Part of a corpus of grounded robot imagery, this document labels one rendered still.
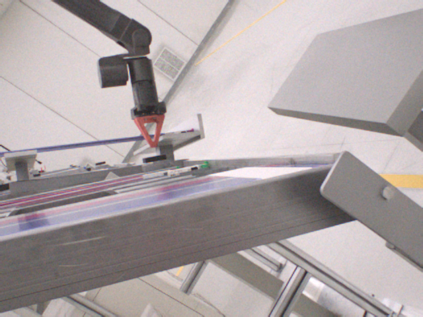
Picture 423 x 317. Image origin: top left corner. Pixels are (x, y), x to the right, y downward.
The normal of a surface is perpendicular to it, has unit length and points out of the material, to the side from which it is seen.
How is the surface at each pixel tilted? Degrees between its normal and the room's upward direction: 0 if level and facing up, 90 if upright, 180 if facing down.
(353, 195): 90
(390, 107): 0
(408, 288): 0
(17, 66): 90
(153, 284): 90
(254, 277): 90
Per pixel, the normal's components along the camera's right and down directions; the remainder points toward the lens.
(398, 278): -0.80, -0.55
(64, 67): 0.30, 0.00
